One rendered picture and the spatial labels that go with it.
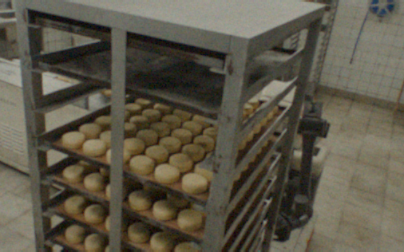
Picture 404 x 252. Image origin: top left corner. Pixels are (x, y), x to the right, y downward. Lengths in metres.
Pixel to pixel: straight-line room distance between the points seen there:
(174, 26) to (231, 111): 0.16
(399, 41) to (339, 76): 0.95
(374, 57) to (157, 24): 5.93
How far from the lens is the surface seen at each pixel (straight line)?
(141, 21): 0.68
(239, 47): 0.61
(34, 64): 0.89
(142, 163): 0.83
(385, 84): 6.58
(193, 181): 0.79
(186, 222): 0.83
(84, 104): 2.79
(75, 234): 1.08
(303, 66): 1.22
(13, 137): 3.54
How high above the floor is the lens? 1.94
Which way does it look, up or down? 24 degrees down
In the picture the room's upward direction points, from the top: 7 degrees clockwise
